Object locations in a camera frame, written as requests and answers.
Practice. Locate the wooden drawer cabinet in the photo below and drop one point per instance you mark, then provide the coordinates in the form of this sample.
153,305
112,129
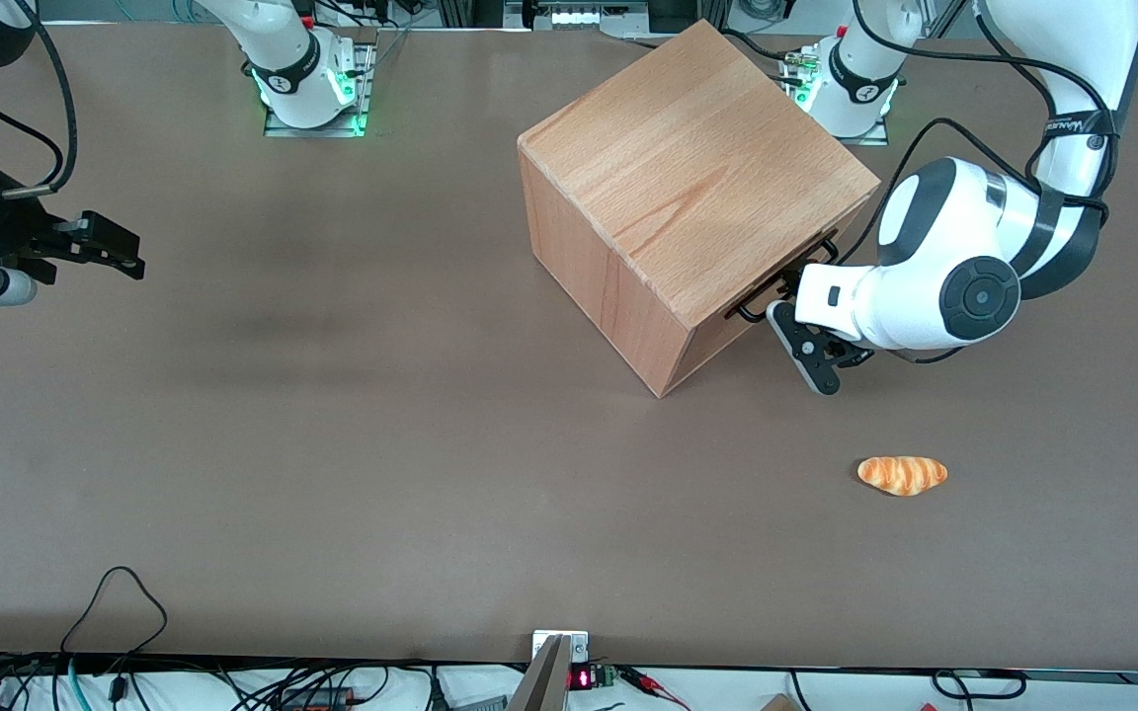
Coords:
688,158

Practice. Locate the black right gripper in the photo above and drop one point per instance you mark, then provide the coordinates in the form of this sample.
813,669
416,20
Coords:
4,226

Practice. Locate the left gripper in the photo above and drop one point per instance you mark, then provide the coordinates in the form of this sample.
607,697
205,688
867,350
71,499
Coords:
788,283

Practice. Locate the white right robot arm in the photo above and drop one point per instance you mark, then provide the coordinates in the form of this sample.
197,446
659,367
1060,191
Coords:
283,39

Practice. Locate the wooden drawer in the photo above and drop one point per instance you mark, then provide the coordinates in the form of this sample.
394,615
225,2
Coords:
712,318

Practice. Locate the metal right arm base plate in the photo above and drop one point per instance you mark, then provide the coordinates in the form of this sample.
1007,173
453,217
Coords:
367,79

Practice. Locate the red and black clip lead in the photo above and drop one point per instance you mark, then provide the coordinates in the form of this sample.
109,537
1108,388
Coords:
643,679

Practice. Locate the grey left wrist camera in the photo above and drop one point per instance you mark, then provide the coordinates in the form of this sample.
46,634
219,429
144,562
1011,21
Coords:
811,357

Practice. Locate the brown cardboard piece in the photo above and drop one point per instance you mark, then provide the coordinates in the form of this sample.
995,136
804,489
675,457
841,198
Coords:
778,704

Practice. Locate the orange black power adapter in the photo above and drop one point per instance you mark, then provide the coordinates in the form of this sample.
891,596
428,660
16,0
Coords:
317,701

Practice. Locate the orange striped bread roll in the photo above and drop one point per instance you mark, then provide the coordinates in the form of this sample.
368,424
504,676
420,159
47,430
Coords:
903,475

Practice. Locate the grey slanted bar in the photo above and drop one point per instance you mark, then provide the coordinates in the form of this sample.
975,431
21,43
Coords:
541,686

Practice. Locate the white lit device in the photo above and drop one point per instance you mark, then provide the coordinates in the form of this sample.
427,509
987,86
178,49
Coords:
579,15

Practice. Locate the module with red display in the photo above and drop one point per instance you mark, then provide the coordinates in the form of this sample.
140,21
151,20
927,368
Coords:
581,679

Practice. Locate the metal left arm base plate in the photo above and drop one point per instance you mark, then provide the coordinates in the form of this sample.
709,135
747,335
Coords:
877,136

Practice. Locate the small metal bracket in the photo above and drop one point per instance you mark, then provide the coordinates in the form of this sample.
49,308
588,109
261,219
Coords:
579,647

